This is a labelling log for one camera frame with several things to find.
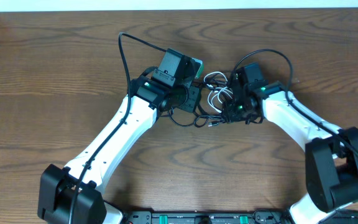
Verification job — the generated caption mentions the white cable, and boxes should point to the white cable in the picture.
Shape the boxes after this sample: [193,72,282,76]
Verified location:
[203,71,234,114]

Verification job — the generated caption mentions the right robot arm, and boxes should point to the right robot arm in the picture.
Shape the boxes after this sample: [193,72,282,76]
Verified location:
[222,63,358,223]

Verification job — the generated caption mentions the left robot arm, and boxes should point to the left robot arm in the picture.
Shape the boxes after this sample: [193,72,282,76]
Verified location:
[37,49,204,223]

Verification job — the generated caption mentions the left camera black cable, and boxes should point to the left camera black cable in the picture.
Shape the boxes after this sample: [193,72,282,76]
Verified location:
[68,32,169,224]

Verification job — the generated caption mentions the camera black cable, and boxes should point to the camera black cable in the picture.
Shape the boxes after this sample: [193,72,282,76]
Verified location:
[68,32,169,224]
[228,49,358,215]

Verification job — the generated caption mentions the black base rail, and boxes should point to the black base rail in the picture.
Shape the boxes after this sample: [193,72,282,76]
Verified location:
[119,208,358,224]

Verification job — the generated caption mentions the right camera black cable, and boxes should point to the right camera black cable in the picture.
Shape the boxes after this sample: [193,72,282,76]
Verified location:
[228,49,358,215]

